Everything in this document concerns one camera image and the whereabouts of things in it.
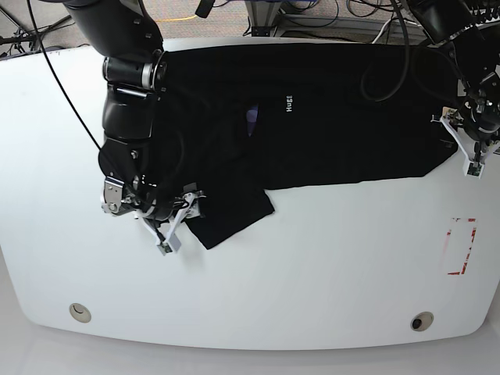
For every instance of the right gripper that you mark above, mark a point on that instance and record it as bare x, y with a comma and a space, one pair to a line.
165, 211

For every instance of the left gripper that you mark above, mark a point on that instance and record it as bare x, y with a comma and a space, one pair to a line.
479, 110

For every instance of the black T-shirt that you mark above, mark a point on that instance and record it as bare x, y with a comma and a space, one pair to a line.
294, 115

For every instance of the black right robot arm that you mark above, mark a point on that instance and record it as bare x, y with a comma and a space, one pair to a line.
150, 128

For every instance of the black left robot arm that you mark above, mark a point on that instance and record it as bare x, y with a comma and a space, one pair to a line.
476, 57

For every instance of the red tape rectangle marking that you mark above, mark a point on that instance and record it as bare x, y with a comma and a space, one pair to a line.
458, 245

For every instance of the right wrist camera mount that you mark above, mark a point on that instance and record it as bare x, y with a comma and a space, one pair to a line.
168, 242

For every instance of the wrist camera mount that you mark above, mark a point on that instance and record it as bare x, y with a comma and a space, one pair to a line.
466, 152
168, 242

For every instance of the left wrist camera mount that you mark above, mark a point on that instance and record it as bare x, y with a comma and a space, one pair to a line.
466, 152

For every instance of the left table cable grommet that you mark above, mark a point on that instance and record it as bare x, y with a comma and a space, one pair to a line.
80, 313

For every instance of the table cable grommet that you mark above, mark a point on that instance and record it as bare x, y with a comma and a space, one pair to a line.
80, 313
422, 321

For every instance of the aluminium frame stand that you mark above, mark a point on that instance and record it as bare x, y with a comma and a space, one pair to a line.
262, 18

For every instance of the right table cable grommet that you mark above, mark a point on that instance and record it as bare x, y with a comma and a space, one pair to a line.
422, 321

